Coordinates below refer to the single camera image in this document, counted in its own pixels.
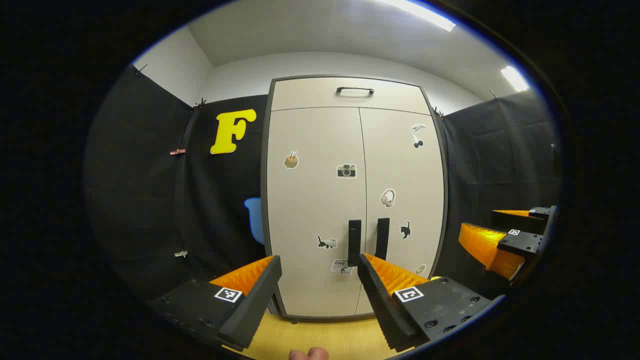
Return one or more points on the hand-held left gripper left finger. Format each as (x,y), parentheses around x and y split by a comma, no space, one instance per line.
(252,305)

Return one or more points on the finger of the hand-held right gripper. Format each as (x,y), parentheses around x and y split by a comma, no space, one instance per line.
(520,243)
(515,221)

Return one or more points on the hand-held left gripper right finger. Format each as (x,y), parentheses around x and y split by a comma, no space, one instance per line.
(382,305)

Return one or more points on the beige cabinet door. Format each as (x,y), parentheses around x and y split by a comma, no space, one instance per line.
(315,200)
(400,170)

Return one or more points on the grey double-door shoe cabinet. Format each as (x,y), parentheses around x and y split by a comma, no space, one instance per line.
(320,95)

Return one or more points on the beige cabinet drawer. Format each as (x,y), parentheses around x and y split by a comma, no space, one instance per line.
(310,95)

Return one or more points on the white cloth clip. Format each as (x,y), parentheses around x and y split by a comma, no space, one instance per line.
(181,254)

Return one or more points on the black cloth clip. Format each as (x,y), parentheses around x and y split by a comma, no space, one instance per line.
(141,69)
(438,113)
(200,103)

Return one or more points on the short ceiling light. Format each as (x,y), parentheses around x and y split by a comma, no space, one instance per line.
(515,78)

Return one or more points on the black backdrop cloth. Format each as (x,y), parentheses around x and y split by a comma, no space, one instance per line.
(150,200)

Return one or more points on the pink cloth clip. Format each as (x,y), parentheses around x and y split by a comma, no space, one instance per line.
(177,151)

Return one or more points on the long ceiling light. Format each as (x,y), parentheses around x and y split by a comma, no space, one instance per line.
(425,14)

